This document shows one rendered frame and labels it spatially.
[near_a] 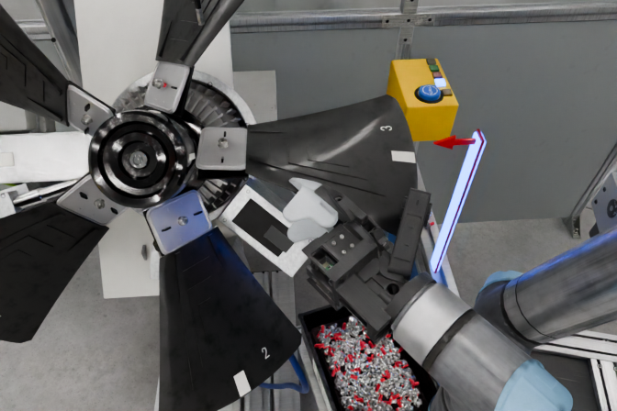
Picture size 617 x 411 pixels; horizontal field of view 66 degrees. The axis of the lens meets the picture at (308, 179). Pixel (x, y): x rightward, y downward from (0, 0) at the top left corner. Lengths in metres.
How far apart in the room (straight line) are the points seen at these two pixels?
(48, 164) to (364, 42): 0.89
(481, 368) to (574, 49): 1.29
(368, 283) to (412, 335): 0.07
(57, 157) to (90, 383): 1.17
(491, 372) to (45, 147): 0.67
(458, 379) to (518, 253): 1.69
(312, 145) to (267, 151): 0.06
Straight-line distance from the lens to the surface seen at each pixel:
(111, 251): 0.94
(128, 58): 0.90
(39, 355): 1.99
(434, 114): 0.93
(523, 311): 0.57
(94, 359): 1.90
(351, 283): 0.50
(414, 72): 1.00
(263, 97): 1.27
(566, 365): 1.70
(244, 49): 1.37
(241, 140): 0.65
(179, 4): 0.69
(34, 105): 0.74
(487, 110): 1.66
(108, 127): 0.61
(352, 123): 0.68
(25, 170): 0.84
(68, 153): 0.81
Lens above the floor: 1.62
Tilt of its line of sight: 47 degrees down
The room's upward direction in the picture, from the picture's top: straight up
